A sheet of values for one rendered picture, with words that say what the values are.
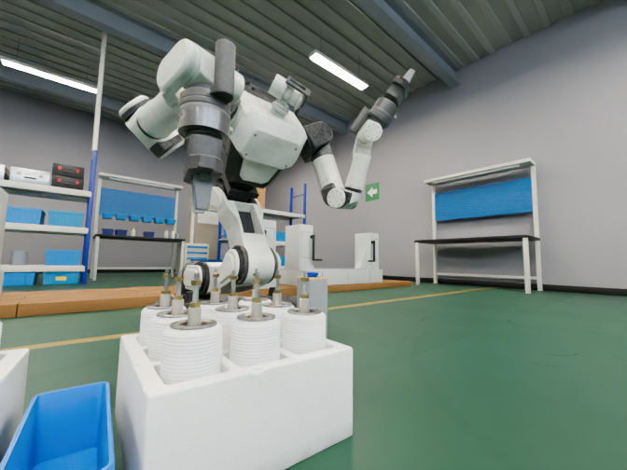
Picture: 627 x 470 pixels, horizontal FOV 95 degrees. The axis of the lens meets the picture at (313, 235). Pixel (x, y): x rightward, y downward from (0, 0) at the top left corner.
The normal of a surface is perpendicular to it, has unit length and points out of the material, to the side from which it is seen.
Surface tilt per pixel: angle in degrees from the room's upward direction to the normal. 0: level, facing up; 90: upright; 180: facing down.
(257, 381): 90
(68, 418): 88
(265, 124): 96
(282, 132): 96
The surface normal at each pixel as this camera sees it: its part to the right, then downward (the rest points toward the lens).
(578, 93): -0.76, -0.07
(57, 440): 0.59, -0.10
